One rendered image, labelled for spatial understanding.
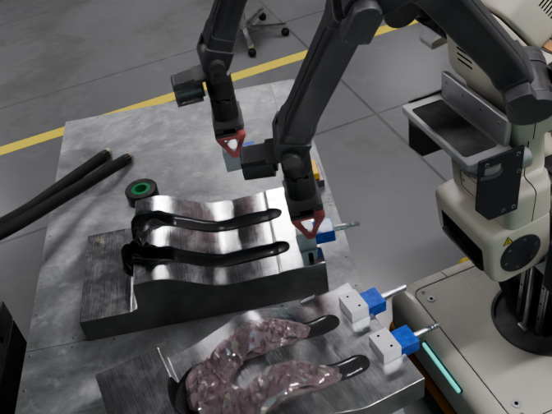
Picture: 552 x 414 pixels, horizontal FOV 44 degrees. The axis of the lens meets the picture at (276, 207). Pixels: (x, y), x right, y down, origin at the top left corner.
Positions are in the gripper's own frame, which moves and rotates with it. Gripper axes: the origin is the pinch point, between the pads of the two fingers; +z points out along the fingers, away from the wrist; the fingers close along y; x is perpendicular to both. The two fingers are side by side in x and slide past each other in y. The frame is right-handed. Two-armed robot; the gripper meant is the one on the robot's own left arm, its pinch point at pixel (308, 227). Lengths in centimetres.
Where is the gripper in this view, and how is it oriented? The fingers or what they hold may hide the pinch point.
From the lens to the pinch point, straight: 138.2
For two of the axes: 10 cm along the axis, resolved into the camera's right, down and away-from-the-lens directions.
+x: 9.7, -2.2, 0.0
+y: 1.4, 6.1, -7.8
